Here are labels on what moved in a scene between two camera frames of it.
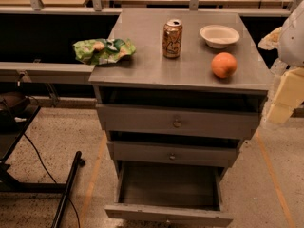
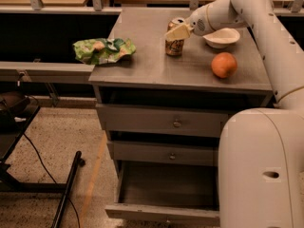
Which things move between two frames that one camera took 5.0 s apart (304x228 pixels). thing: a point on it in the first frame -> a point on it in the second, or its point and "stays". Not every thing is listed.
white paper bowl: x=218 y=36 stays
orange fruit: x=223 y=65 stays
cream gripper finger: x=291 y=94 -> x=199 y=24
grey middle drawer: x=197 y=153 stays
